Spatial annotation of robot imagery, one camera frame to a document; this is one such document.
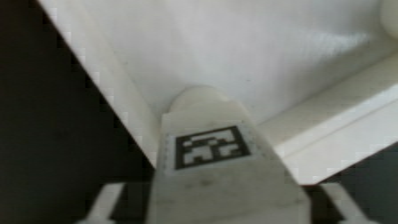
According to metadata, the white fence front wall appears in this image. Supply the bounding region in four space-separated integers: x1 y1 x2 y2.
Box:
284 100 398 185

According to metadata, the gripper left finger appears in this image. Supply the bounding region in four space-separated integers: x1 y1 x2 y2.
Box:
73 181 157 224

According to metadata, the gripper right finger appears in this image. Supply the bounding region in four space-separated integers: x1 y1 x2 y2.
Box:
304 183 380 224

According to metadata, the white square table top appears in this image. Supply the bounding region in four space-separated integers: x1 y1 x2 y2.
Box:
38 0 398 159

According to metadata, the white table leg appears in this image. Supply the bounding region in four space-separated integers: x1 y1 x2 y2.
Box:
146 87 311 224

